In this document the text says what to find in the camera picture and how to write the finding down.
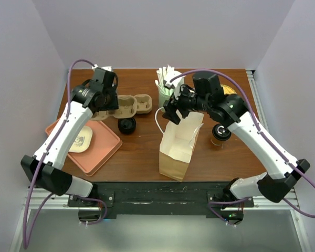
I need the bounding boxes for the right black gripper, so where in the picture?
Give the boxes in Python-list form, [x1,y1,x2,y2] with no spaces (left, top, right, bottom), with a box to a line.
[162,81,211,123]

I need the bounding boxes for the cardboard cup carrier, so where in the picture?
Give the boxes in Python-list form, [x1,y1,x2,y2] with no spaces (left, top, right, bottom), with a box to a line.
[134,94,152,114]
[90,95,137,121]

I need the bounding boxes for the brown paper bag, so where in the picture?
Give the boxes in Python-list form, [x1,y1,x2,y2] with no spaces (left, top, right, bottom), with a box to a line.
[154,112,204,182]

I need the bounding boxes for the black cup lid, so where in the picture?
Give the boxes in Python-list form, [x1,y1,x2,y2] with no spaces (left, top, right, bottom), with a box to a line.
[212,123,232,141]

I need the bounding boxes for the single brown paper cup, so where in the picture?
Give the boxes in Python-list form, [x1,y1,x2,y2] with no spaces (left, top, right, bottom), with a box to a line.
[211,136,224,146]

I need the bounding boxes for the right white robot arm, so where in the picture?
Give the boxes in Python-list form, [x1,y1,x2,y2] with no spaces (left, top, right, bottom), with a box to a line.
[163,69,310,206]

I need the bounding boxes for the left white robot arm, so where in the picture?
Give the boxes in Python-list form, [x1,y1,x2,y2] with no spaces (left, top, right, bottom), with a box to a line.
[20,66,119,206]

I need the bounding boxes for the green straw holder cup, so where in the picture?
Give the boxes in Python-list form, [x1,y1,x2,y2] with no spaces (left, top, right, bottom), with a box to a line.
[158,87,173,108]

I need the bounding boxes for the wrapped straws bundle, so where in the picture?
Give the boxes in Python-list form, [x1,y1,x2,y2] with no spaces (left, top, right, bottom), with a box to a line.
[155,65,181,93]

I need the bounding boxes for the stack of black lids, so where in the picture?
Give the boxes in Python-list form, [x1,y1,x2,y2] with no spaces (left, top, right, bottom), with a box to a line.
[118,117,137,135]

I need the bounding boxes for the pink plastic tray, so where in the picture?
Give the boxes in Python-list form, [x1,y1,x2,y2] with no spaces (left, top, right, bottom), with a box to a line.
[45,119,123,177]

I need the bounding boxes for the yellow woven coaster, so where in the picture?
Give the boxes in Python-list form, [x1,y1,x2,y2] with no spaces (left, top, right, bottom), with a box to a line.
[221,85,237,95]

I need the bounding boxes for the cream square bowl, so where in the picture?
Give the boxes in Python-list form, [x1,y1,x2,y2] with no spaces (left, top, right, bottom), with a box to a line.
[69,126,93,153]

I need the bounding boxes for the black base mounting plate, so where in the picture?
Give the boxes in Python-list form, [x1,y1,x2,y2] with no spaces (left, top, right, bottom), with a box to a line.
[68,180,253,220]

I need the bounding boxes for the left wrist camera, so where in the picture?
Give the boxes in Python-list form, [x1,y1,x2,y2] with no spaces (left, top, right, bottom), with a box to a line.
[91,64,113,72]

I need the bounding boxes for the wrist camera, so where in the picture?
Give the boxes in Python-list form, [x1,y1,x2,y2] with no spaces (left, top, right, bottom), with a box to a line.
[91,64,113,72]
[163,77,184,99]

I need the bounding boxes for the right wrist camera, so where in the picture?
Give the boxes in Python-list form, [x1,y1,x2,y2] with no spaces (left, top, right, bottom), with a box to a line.
[163,77,184,99]

